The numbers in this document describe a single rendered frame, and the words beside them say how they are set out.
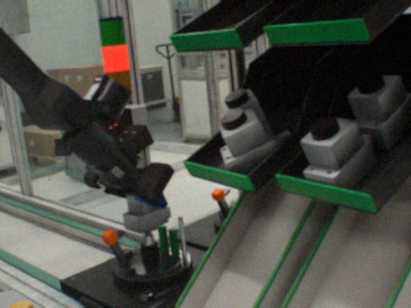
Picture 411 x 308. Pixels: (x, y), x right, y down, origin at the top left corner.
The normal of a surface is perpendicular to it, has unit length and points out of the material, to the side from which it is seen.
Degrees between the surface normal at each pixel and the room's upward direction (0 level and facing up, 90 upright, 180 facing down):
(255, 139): 103
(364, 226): 45
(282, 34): 115
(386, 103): 90
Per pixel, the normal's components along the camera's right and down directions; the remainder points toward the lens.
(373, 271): -0.64, -0.54
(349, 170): 0.58, 0.12
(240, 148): 0.14, 0.41
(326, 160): -0.69, 0.59
